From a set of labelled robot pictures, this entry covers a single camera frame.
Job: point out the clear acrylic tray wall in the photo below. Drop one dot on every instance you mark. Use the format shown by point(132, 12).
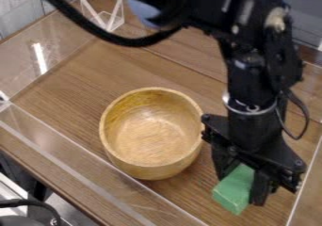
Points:
point(61, 76)

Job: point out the black metal bracket with screw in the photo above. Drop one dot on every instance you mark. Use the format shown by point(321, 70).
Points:
point(49, 217)

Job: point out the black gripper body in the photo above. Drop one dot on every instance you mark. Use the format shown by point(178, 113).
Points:
point(256, 136)

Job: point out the brown wooden bowl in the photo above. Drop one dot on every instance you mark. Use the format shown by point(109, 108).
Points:
point(150, 130)

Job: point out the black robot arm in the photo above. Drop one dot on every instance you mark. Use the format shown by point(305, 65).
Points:
point(252, 30)

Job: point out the clear acrylic corner bracket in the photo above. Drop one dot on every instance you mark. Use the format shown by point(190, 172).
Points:
point(107, 20)

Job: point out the green rectangular block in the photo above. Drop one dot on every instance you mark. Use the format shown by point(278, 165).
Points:
point(231, 192)

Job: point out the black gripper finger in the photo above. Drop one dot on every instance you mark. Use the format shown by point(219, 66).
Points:
point(223, 155)
point(264, 185)

